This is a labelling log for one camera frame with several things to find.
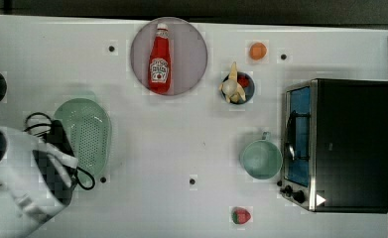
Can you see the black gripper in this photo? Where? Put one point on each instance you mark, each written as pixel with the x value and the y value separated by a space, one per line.
pixel 57 137

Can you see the green plastic strainer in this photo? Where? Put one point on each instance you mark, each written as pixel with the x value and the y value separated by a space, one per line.
pixel 88 128

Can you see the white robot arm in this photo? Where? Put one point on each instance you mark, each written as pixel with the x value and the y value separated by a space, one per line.
pixel 37 180

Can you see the red ketchup bottle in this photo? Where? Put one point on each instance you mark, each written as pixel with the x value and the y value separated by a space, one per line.
pixel 159 77

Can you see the grey round plate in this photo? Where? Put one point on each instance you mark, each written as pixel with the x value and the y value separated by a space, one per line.
pixel 187 48

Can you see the peeled banana toy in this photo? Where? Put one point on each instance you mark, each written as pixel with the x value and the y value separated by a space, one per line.
pixel 231 88

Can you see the red toy in bowl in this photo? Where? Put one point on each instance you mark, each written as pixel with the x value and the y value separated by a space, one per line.
pixel 243 81

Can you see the blue small bowl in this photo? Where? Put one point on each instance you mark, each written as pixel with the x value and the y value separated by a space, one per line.
pixel 249 91

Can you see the red green strawberry toy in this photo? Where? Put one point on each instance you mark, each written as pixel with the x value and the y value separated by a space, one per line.
pixel 240 215

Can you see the teal green cup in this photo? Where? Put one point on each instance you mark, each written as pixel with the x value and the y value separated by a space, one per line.
pixel 261 159

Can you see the orange toy fruit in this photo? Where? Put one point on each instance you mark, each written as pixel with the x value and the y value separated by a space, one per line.
pixel 257 51

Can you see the black toaster oven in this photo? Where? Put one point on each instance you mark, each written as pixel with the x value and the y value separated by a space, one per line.
pixel 335 146

